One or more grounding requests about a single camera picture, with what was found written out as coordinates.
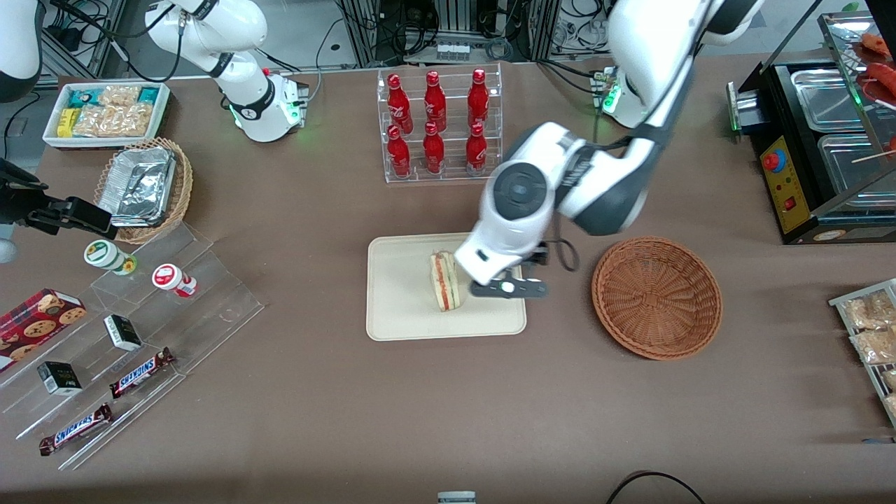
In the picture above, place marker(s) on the triangular sandwich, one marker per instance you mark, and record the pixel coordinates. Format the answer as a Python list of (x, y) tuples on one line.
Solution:
[(444, 283)]

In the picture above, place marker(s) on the aluminium frame rack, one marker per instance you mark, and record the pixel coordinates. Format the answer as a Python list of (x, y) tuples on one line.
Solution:
[(364, 35)]

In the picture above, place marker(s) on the cream plastic tray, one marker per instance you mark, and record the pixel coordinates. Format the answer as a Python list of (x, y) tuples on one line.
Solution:
[(399, 294)]

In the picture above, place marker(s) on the red lid yogurt cup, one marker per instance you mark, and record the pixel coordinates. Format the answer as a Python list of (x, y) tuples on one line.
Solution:
[(168, 277)]

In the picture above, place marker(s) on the yellow snack pack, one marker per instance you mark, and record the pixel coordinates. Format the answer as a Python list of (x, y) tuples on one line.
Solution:
[(67, 122)]

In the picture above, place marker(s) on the small brown wicker basket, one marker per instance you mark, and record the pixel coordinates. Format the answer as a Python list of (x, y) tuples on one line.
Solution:
[(183, 189)]

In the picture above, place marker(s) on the green lid yogurt cup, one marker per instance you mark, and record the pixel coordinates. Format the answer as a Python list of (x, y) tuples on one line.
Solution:
[(103, 254)]

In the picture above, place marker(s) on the white rectangular snack box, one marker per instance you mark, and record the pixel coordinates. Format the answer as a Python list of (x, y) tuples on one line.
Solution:
[(105, 142)]

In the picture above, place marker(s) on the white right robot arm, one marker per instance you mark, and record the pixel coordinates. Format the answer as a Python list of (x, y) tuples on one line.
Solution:
[(245, 105)]

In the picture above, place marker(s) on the black food warmer machine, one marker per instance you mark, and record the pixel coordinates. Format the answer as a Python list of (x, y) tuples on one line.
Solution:
[(745, 105)]

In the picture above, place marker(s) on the clear acrylic step shelf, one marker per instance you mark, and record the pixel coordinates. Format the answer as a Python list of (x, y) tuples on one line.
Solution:
[(210, 308)]

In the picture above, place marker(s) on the large brown wicker basket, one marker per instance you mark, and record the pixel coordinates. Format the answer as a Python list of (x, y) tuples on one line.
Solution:
[(651, 301)]

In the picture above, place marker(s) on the steel warmer pan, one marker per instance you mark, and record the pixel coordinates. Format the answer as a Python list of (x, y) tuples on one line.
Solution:
[(850, 168), (826, 98)]

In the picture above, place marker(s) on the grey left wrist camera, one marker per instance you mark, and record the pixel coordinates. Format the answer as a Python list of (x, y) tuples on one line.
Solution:
[(514, 288)]

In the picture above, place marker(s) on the red cola bottle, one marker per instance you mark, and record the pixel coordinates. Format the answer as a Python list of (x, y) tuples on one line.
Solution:
[(476, 152), (399, 105), (435, 103), (433, 154), (478, 101), (399, 157)]

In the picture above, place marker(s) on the red cookie box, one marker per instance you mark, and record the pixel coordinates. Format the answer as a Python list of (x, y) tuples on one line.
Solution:
[(38, 322)]

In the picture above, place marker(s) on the small grey device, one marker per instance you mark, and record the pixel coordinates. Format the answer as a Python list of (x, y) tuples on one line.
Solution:
[(456, 498)]

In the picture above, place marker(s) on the aluminium foil tray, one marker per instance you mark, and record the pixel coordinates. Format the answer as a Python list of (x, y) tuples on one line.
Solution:
[(136, 185)]

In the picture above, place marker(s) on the snickers chocolate bar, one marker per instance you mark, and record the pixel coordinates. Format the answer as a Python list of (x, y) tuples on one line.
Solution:
[(140, 373), (75, 429)]

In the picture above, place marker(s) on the clear acrylic bottle rack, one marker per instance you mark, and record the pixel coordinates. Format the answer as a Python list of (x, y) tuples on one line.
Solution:
[(455, 175)]

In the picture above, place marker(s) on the small black box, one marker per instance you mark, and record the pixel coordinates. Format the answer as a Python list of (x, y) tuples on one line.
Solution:
[(59, 379), (122, 333)]

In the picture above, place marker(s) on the large clear cracker bag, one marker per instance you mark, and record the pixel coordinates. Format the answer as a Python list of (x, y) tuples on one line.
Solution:
[(115, 120)]

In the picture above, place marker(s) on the wooden skewer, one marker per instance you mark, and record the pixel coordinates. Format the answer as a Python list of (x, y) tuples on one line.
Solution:
[(875, 157)]

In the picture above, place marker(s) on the small clear cracker bag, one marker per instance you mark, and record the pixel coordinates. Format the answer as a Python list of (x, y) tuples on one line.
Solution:
[(119, 96)]

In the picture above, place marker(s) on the clear nut snack bag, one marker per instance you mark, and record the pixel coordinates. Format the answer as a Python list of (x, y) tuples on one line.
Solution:
[(871, 311), (890, 380), (892, 407), (876, 346)]

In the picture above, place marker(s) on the white power strip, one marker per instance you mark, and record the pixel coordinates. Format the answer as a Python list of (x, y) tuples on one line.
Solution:
[(452, 51)]

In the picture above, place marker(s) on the teal snack pack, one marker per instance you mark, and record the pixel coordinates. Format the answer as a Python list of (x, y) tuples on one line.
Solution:
[(148, 94), (81, 99)]

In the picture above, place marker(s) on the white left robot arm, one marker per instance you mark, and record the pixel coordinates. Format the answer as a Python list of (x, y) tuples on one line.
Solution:
[(602, 182)]

